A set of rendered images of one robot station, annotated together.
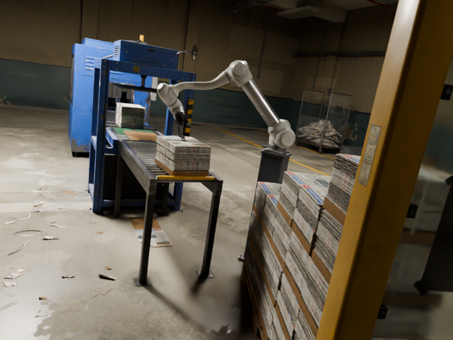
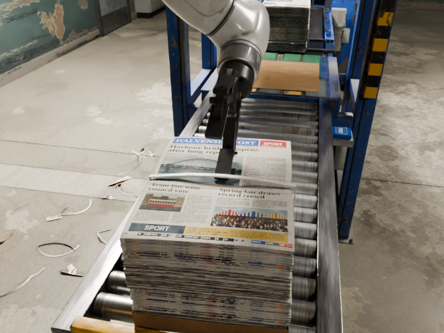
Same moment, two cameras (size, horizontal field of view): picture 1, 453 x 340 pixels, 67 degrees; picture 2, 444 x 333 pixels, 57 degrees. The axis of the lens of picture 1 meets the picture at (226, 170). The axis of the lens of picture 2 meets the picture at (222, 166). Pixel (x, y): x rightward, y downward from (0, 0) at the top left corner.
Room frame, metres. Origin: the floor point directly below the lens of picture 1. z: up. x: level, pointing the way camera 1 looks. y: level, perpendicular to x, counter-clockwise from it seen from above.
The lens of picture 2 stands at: (2.03, -0.08, 1.46)
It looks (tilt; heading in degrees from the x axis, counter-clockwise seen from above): 31 degrees down; 40
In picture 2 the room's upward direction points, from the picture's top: straight up
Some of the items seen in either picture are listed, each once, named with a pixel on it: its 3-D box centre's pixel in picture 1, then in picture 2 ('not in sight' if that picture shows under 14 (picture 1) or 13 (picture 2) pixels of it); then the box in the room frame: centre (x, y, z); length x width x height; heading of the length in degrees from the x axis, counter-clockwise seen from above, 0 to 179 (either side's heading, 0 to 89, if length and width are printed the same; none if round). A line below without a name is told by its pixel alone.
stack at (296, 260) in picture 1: (294, 274); not in sight; (1.93, -0.51, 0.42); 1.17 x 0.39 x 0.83; 8
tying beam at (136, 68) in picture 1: (143, 70); not in sight; (3.84, 1.04, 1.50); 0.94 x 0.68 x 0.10; 118
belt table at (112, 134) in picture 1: (138, 138); (275, 79); (3.84, 1.04, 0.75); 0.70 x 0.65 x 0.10; 28
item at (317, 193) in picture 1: (347, 198); not in sight; (1.51, -0.56, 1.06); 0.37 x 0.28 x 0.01; 97
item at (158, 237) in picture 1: (152, 237); not in sight; (2.97, 0.59, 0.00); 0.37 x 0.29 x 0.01; 28
